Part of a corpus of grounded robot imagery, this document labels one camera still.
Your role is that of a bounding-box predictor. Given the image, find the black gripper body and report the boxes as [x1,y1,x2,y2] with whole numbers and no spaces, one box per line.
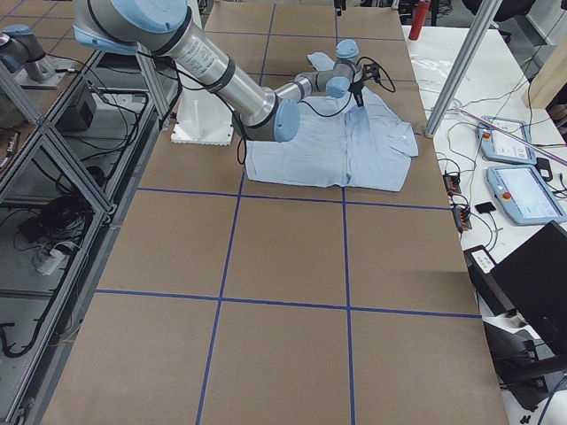
[349,62,381,100]

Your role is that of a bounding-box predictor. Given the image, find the light blue button shirt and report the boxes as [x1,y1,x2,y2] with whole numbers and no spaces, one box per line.
[245,75,419,192]

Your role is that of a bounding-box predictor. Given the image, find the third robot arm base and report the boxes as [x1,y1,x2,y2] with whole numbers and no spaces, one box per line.
[1,24,60,89]

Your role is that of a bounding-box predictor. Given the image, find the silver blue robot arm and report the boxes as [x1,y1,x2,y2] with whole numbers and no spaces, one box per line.
[74,0,380,143]

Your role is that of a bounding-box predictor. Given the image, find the red cylinder bottle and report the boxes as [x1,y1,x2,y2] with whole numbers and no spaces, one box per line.
[408,0,431,41]

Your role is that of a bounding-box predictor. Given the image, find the orange circuit board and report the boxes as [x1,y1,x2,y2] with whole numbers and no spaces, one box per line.
[443,174,462,196]

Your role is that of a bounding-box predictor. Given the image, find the upper blue teach pendant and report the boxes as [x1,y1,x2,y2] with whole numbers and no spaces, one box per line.
[478,115,537,166]

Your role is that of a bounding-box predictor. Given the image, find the blue teach pendant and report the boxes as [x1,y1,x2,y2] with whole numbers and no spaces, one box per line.
[478,115,537,166]
[485,165,566,226]

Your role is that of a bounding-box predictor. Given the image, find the lower blue teach pendant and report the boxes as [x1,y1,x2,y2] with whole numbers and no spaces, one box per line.
[485,165,566,226]

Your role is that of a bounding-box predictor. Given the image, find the black monitor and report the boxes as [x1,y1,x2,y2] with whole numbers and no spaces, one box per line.
[464,220,567,351]

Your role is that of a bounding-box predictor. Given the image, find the white power strip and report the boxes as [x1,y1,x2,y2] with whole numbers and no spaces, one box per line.
[35,248,66,275]

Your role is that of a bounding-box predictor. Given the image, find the aluminium frame post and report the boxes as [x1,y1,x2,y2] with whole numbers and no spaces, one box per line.
[424,0,502,138]

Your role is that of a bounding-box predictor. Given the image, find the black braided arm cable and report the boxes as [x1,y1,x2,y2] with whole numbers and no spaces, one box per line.
[237,55,396,167]

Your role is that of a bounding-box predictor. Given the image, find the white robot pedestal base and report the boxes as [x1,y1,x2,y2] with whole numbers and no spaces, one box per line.
[170,0,239,146]

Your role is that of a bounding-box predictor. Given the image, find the aluminium frame rack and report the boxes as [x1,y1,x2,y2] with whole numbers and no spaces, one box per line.
[1,42,180,424]

